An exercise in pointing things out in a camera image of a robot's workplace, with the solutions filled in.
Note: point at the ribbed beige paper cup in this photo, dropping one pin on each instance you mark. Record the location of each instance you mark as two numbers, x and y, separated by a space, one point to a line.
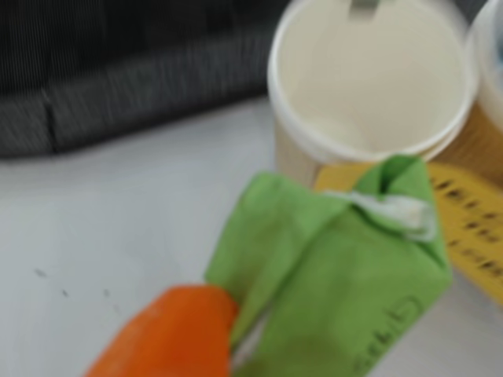
369 78
489 98

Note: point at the green paper parcel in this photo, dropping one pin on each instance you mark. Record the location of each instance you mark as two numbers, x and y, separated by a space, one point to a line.
334 282

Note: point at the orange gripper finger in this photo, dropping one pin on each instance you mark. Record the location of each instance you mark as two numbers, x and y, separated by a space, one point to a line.
177 334

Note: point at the dark grey foam border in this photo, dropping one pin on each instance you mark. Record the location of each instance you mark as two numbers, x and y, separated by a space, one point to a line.
118 110

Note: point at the yellow handwritten welcome sign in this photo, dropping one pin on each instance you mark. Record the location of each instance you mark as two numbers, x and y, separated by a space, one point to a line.
471 220

